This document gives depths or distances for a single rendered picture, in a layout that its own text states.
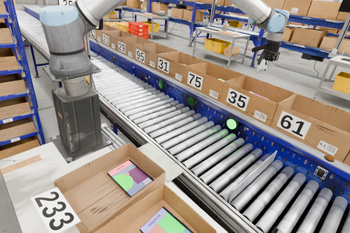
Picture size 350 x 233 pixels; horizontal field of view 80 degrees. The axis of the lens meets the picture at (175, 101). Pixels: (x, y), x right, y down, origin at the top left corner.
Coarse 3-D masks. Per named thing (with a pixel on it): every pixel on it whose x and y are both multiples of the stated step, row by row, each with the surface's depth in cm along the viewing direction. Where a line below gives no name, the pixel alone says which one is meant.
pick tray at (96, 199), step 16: (128, 144) 112; (96, 160) 99; (112, 160) 107; (144, 160) 106; (64, 176) 89; (80, 176) 95; (96, 176) 101; (160, 176) 94; (64, 192) 92; (80, 192) 93; (96, 192) 93; (112, 192) 94; (144, 192) 88; (80, 208) 86; (96, 208) 87; (112, 208) 88; (80, 224) 74; (96, 224) 73
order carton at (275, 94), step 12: (228, 84) 148; (240, 84) 167; (252, 84) 165; (264, 84) 158; (252, 96) 136; (264, 96) 160; (276, 96) 154; (288, 96) 147; (252, 108) 138; (264, 108) 132; (276, 108) 127
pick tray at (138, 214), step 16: (160, 192) 91; (128, 208) 78; (144, 208) 86; (160, 208) 90; (176, 208) 88; (192, 208) 81; (112, 224) 75; (128, 224) 82; (192, 224) 83; (208, 224) 76
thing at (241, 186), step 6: (276, 150) 124; (270, 156) 119; (264, 162) 114; (270, 162) 124; (258, 168) 110; (264, 168) 119; (252, 174) 106; (258, 174) 116; (246, 180) 104; (252, 180) 112; (240, 186) 100; (246, 186) 108; (234, 192) 98; (240, 192) 105; (234, 198) 102
